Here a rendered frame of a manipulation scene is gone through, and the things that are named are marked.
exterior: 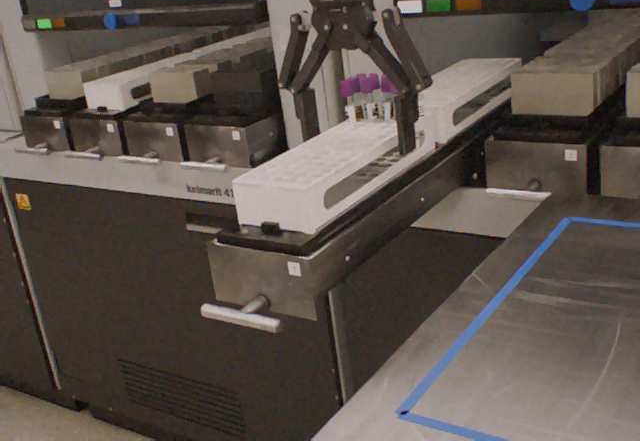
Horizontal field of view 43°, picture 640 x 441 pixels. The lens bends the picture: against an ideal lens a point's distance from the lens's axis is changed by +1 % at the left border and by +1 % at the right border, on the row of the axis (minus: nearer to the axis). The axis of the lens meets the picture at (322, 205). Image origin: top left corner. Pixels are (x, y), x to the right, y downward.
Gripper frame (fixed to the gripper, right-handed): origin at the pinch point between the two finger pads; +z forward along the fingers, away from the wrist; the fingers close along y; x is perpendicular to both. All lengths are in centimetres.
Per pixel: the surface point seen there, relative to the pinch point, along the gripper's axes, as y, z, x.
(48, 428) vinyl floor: -111, 86, 16
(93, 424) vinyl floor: -101, 86, 22
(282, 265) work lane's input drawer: 3.4, 6.4, -21.9
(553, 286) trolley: 31.3, 3.8, -22.4
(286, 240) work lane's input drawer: 3.4, 4.2, -20.7
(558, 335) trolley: 34.0, 3.8, -29.6
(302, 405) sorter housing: -30, 59, 18
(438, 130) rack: 4.3, 2.6, 13.2
